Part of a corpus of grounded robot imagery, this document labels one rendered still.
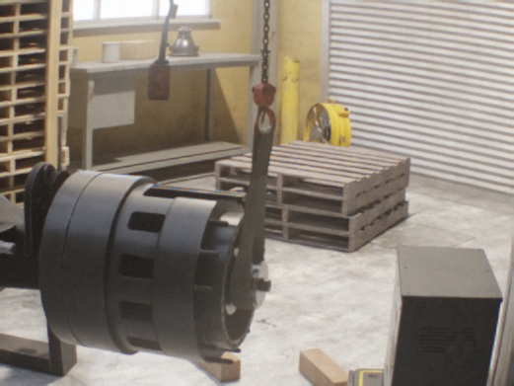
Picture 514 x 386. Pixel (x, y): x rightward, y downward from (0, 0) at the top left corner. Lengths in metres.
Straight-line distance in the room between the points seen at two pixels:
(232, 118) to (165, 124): 0.92
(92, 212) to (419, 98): 6.02
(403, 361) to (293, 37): 6.82
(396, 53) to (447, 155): 1.09
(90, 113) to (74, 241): 4.59
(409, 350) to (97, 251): 0.98
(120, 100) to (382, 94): 2.59
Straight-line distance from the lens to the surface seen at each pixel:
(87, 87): 7.09
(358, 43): 8.72
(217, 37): 9.01
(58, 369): 4.01
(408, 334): 2.70
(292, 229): 6.30
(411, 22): 8.37
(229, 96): 9.21
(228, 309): 2.65
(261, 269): 2.63
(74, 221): 2.59
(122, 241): 2.53
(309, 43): 9.15
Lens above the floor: 1.69
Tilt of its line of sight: 13 degrees down
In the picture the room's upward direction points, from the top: 2 degrees clockwise
